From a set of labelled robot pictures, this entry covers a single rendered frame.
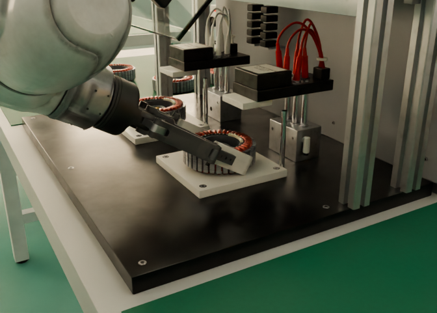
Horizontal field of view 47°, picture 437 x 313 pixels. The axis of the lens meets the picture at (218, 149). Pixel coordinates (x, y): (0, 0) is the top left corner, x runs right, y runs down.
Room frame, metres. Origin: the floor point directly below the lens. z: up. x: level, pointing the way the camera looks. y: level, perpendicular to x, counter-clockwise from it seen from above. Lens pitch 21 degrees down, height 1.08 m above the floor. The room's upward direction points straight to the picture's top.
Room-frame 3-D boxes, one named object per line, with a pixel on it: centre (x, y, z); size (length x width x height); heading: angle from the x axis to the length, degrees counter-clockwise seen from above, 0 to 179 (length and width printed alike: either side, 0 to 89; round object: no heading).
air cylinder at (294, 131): (0.79, -0.13, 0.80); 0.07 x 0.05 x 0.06; 30
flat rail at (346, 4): (0.87, -0.03, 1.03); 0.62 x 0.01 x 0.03; 30
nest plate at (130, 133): (0.92, 0.12, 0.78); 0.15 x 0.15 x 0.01; 30
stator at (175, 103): (0.92, 0.12, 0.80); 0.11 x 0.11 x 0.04
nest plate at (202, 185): (0.71, 0.00, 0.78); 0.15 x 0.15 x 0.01; 30
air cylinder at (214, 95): (1.00, -0.01, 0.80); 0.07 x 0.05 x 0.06; 30
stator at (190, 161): (0.72, 0.00, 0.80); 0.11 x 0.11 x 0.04
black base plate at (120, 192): (0.83, 0.05, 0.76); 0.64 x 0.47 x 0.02; 30
